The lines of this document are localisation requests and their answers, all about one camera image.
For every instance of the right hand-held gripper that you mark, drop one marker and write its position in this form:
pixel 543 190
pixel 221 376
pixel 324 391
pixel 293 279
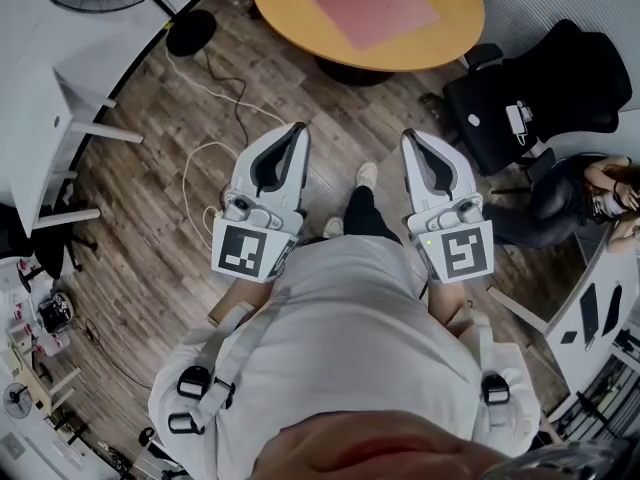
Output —
pixel 465 253

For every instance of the person's face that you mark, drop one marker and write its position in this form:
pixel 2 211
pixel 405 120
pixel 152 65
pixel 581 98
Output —
pixel 380 448

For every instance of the white angled desk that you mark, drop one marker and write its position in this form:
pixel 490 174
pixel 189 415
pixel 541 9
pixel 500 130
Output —
pixel 570 313

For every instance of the person's right forearm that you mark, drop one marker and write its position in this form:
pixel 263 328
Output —
pixel 445 303

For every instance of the person's left forearm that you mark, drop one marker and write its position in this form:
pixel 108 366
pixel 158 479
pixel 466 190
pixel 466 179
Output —
pixel 245 300

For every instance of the person's white shirt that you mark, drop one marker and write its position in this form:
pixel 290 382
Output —
pixel 350 343

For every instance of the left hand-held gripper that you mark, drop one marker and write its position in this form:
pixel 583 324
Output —
pixel 240 248

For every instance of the black elongated desk item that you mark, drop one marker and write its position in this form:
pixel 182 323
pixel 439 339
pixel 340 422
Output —
pixel 590 313
pixel 612 308

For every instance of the black office chair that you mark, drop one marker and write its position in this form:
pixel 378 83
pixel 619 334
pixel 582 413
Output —
pixel 550 68

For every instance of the white curved desk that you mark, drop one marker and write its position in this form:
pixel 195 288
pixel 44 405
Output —
pixel 30 68

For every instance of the round wooden table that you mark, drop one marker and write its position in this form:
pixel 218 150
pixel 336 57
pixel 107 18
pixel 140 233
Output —
pixel 280 13

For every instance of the small black desk fan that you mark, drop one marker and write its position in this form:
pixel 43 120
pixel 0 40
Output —
pixel 17 400

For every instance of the person's white shoe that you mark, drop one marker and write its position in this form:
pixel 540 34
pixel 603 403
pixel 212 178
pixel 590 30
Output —
pixel 367 174
pixel 333 227

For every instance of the person's black trousers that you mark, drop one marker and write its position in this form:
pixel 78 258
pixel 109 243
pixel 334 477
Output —
pixel 365 218

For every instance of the black standing fan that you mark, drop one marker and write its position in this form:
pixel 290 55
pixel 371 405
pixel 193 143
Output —
pixel 190 33

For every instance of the pink desk mat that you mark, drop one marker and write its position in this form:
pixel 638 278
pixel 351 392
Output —
pixel 370 8

